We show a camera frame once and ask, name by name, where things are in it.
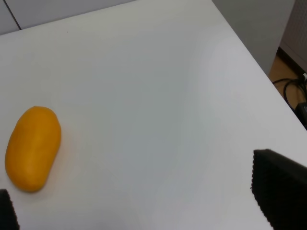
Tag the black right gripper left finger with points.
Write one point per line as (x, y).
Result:
(8, 218)

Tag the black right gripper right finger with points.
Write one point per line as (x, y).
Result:
(279, 186)

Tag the yellow mango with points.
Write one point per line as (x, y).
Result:
(32, 148)

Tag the black power adapter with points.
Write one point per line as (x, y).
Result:
(301, 113)

